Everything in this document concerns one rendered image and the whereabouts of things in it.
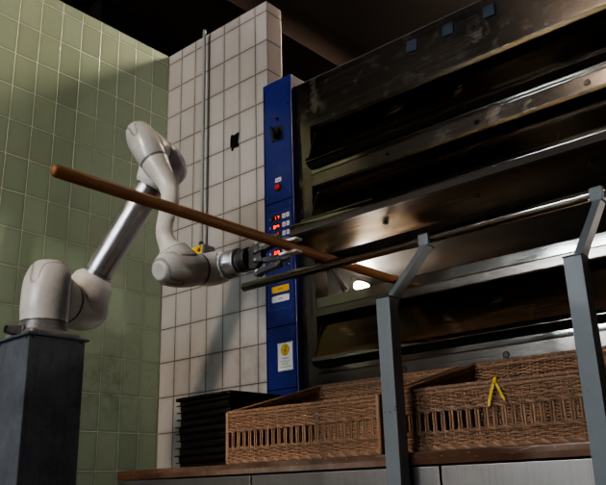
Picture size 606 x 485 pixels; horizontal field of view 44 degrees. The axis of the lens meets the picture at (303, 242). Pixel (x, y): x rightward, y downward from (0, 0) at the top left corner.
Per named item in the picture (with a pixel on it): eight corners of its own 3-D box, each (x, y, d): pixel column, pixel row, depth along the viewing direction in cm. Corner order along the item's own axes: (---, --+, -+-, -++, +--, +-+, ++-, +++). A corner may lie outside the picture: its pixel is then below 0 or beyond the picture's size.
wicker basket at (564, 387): (480, 457, 221) (470, 363, 230) (687, 446, 187) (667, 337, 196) (390, 454, 185) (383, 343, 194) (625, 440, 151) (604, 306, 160)
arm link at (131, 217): (35, 312, 265) (68, 324, 285) (67, 332, 259) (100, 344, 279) (145, 128, 276) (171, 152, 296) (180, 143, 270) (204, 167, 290)
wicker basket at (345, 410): (322, 466, 257) (319, 385, 266) (471, 458, 224) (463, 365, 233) (221, 465, 221) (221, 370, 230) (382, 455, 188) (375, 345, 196)
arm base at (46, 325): (-10, 339, 246) (-8, 322, 247) (52, 346, 261) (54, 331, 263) (18, 330, 234) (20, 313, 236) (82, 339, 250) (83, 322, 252)
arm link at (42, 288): (7, 320, 245) (13, 256, 252) (40, 331, 262) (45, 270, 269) (51, 316, 241) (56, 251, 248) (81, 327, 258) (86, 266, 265)
